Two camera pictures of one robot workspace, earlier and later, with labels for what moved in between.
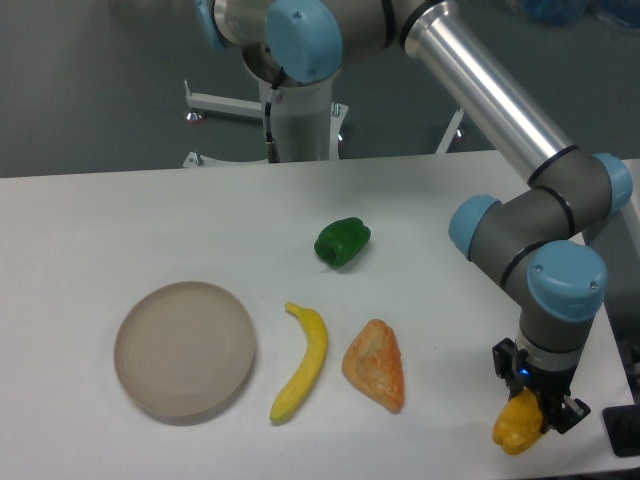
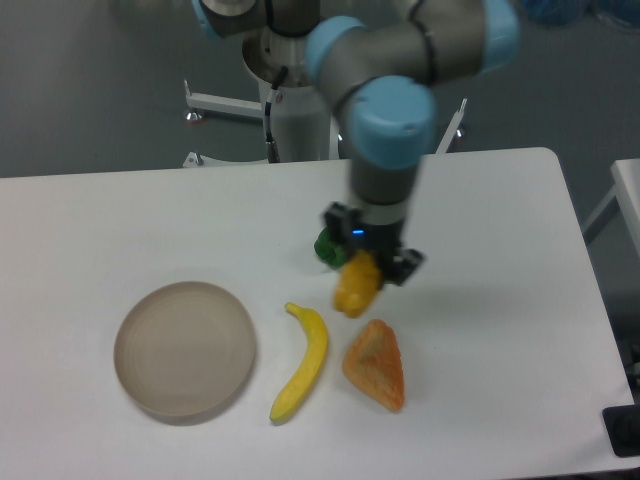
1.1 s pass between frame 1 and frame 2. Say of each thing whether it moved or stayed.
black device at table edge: stayed
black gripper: moved
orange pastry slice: stayed
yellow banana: stayed
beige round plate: stayed
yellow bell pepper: moved
